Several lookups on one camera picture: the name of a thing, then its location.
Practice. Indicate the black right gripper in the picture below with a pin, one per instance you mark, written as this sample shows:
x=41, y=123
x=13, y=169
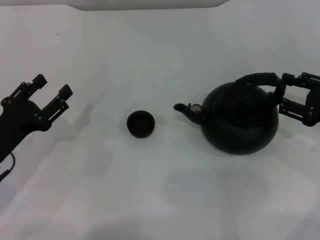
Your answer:
x=313, y=107

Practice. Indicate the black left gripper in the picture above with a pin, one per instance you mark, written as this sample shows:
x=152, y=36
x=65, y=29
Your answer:
x=17, y=117

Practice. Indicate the small dark brown teacup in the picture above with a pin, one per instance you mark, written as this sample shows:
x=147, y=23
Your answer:
x=140, y=124

